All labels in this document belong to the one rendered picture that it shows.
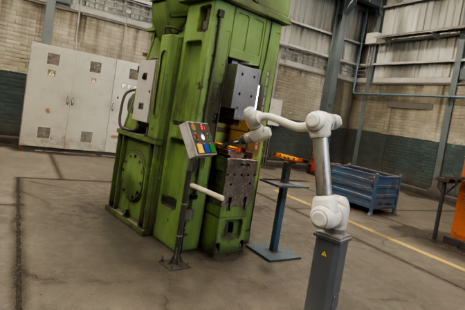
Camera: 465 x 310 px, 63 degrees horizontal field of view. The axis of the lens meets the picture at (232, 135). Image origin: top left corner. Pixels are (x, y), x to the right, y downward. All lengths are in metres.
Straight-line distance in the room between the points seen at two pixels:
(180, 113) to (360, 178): 4.16
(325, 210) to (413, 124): 9.26
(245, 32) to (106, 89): 5.17
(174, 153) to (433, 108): 8.65
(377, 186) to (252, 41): 3.95
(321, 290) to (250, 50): 2.21
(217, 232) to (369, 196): 3.89
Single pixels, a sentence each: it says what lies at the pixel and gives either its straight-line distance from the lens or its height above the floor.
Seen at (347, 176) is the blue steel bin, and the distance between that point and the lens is 7.18.
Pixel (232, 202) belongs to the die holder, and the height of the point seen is 0.51.
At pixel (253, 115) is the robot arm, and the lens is 2.82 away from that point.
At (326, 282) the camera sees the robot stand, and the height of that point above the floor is 0.30.
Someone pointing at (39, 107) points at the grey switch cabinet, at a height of 0.87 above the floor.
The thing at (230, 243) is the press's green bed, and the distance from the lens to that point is 3.70.
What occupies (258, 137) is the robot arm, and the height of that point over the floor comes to 1.17.
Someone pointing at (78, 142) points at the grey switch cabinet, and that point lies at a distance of 8.41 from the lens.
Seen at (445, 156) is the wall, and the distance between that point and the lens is 10.97.
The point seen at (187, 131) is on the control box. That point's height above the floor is 1.12.
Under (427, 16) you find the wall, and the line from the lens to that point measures 12.36.
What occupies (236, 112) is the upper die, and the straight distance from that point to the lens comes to 3.46.
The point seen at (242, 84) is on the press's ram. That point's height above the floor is 1.60.
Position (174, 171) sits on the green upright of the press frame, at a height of 0.68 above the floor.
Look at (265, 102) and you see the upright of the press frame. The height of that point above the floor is 1.49.
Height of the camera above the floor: 1.30
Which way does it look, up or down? 3 degrees down
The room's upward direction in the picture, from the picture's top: 9 degrees clockwise
